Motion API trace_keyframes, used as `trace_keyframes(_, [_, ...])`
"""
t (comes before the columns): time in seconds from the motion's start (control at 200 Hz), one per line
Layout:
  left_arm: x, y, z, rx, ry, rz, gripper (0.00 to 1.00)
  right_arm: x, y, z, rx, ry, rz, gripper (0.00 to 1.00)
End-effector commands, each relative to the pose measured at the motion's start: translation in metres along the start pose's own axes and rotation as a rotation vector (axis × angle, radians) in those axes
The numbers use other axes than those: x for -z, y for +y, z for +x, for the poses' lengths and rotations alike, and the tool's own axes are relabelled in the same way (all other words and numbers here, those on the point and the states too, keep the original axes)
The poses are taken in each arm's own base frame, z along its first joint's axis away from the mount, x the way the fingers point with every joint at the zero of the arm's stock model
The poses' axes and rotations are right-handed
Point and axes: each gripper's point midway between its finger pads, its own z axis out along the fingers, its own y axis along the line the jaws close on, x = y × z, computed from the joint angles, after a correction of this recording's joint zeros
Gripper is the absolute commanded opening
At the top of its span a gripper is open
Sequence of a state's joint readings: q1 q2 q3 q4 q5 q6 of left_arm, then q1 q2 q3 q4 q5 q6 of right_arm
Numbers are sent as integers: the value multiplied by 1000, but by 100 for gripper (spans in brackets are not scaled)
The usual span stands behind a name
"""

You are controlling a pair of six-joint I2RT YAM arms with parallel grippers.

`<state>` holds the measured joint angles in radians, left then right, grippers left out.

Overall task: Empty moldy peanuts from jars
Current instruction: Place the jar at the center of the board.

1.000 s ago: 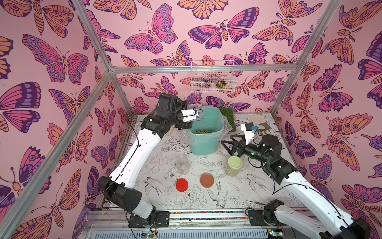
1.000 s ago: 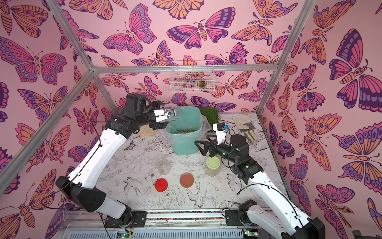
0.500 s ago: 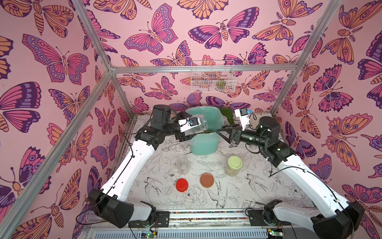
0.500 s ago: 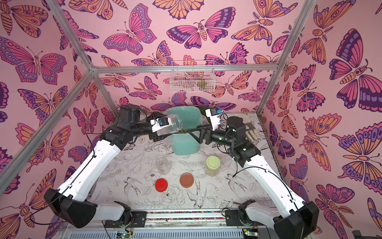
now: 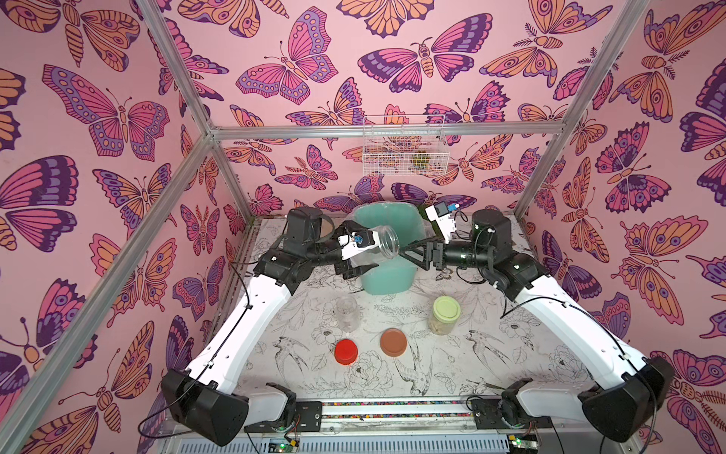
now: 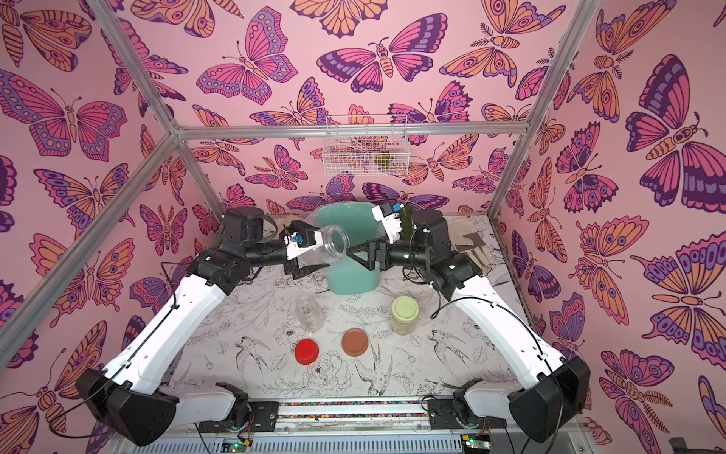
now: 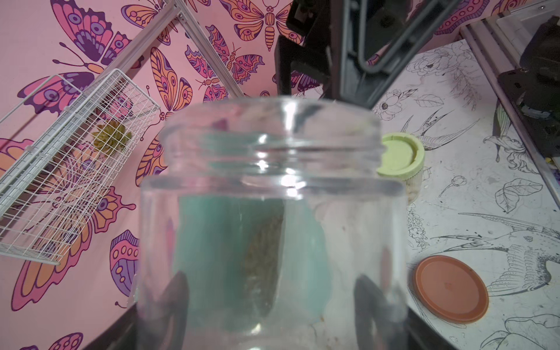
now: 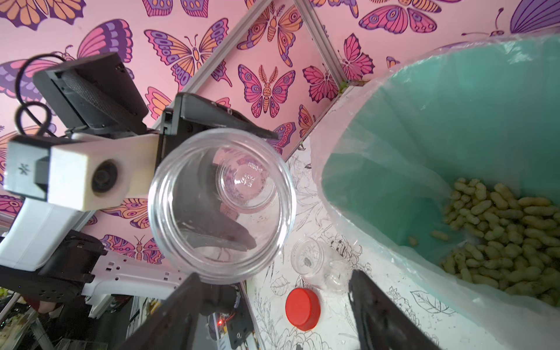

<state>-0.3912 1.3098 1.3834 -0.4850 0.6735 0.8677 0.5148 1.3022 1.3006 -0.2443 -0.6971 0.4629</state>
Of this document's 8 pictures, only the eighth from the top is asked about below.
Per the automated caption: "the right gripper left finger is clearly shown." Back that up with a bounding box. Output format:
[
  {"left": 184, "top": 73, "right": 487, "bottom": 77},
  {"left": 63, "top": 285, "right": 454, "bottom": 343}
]
[{"left": 119, "top": 274, "right": 203, "bottom": 350}]

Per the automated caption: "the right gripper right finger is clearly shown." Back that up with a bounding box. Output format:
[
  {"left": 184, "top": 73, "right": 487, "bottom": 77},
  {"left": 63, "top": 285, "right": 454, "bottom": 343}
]
[{"left": 349, "top": 270, "right": 440, "bottom": 350}]

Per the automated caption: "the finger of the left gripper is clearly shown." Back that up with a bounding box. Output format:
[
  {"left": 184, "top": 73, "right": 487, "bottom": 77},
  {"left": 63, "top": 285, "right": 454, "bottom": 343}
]
[
  {"left": 155, "top": 93, "right": 279, "bottom": 168},
  {"left": 174, "top": 153, "right": 257, "bottom": 252}
]

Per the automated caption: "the brown-lid peanut jar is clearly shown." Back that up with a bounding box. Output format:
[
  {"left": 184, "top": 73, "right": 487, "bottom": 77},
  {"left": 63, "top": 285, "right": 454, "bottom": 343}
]
[{"left": 148, "top": 128, "right": 297, "bottom": 284}]

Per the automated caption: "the red jar lid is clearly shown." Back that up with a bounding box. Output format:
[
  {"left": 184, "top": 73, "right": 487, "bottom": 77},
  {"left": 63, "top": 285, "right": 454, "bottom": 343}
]
[{"left": 284, "top": 288, "right": 321, "bottom": 331}]

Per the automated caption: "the clear jar of peanuts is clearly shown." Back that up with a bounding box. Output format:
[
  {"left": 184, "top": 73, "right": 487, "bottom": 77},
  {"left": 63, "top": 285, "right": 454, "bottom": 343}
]
[{"left": 290, "top": 237, "right": 352, "bottom": 294}]

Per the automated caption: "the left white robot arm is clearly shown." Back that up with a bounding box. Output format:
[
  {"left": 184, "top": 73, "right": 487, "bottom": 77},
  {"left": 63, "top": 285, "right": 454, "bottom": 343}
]
[{"left": 1, "top": 53, "right": 276, "bottom": 303}]

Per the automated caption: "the pile of dumped peanuts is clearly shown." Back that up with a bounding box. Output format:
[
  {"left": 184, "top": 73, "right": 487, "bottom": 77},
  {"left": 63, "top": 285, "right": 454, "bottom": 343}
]
[{"left": 438, "top": 178, "right": 559, "bottom": 308}]

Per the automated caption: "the clear plastic bin liner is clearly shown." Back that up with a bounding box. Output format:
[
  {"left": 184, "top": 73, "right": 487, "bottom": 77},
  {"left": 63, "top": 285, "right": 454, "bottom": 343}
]
[{"left": 312, "top": 34, "right": 559, "bottom": 349}]

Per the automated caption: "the teal plastic trash bin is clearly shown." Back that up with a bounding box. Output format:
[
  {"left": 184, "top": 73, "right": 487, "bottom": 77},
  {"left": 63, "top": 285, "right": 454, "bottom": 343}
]
[{"left": 321, "top": 35, "right": 559, "bottom": 305}]

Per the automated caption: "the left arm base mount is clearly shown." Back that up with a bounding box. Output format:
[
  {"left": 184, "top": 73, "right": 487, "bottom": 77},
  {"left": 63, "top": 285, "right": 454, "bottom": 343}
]
[{"left": 203, "top": 282, "right": 260, "bottom": 349}]

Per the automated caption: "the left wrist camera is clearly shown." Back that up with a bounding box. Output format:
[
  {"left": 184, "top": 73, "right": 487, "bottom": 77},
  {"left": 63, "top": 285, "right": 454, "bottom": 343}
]
[{"left": 3, "top": 134, "right": 159, "bottom": 211}]

